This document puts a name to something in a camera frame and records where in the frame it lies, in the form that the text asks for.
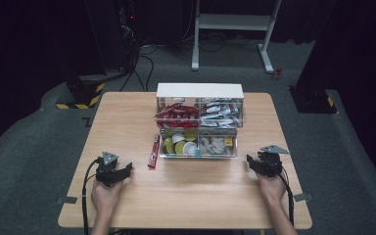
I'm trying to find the person's right hand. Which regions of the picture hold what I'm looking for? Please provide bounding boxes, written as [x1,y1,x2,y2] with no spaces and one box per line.
[256,171,289,207]

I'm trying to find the black floor cables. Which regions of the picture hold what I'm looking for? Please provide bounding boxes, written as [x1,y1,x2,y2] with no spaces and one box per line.
[118,43,161,93]

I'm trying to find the single red stick sachet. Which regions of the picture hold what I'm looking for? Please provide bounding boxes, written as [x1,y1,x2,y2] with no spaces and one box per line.
[147,133,162,169]

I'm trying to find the person's left hand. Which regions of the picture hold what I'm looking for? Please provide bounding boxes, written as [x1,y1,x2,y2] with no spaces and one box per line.
[90,177,124,213]

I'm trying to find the pile of red stick packets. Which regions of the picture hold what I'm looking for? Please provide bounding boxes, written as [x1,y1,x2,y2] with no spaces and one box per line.
[154,102,202,129]

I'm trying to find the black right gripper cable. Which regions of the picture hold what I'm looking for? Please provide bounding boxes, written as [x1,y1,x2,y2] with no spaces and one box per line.
[273,165,296,227]

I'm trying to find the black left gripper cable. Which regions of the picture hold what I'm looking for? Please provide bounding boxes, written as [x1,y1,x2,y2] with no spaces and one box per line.
[81,157,104,235]

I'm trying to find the black stand base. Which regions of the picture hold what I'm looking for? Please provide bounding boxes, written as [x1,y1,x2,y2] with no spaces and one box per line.
[288,85,339,115]

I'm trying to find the pile of silver stick packets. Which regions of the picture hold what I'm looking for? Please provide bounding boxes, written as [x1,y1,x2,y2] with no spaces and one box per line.
[199,101,243,128]

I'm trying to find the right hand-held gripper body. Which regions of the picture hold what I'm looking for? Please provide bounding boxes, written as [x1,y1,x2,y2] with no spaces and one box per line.
[257,144,291,178]

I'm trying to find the white metal stand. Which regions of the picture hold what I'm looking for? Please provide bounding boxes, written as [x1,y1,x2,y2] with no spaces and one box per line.
[190,0,284,74]

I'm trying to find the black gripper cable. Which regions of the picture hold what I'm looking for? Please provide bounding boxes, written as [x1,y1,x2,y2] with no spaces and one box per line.
[81,157,104,235]
[273,165,296,227]

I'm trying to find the black stand with striped base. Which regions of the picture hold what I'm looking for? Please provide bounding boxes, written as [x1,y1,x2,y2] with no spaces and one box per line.
[55,73,108,111]

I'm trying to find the pile of yellow-green capsules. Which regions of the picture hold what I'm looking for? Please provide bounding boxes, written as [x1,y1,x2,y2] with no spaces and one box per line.
[163,128,200,157]

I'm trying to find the dark equipment rack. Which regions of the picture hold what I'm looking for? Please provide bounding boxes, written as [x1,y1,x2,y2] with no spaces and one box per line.
[116,0,142,73]

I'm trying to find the small red floor object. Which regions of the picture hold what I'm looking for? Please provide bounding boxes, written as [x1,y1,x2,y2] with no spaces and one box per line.
[271,67,284,81]

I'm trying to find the grey tape piece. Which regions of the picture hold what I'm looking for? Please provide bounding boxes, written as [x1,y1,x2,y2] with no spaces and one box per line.
[293,192,314,203]
[56,196,78,206]

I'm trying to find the clear organizer with white lid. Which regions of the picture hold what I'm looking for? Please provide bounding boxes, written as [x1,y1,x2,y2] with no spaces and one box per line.
[155,82,246,160]

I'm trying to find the pile of grey capsules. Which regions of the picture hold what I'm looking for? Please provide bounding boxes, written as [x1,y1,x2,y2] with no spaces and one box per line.
[198,134,236,157]

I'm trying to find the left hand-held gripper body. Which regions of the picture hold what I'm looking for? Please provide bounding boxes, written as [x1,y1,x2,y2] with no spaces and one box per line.
[95,150,120,188]

